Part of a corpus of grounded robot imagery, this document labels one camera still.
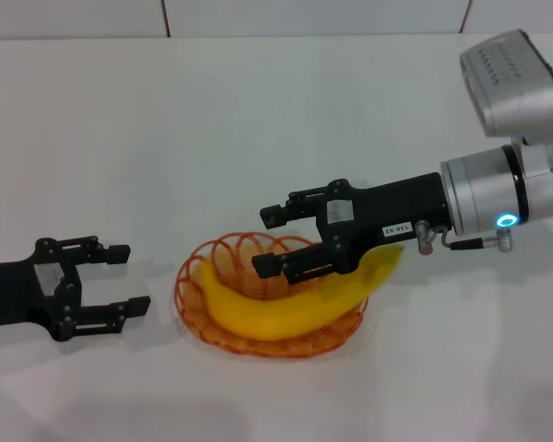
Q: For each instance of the yellow banana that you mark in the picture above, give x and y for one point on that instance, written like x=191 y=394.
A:
x=267 y=317

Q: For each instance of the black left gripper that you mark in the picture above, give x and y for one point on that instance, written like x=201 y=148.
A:
x=18 y=290

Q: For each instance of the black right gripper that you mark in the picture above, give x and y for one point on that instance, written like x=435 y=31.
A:
x=387 y=212

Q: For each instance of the orange woven plastic basket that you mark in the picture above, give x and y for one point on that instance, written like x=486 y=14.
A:
x=276 y=346

